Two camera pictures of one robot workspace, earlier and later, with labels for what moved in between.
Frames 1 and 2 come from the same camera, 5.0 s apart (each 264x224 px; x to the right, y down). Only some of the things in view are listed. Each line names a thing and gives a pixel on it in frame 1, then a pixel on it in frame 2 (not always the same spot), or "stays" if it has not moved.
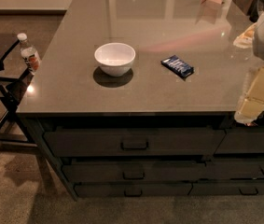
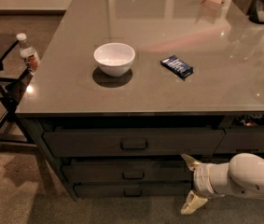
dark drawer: [134, 172] stays
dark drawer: [244, 140] stays
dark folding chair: [8, 126] stays
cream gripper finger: [262, 91] to [192, 203]
